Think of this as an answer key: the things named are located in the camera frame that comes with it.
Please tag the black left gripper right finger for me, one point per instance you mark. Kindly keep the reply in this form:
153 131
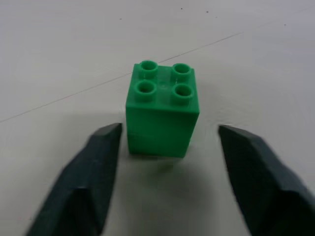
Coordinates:
265 182

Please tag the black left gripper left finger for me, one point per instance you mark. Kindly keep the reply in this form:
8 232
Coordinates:
81 182

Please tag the green studded building block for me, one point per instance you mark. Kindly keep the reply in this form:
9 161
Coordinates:
161 123

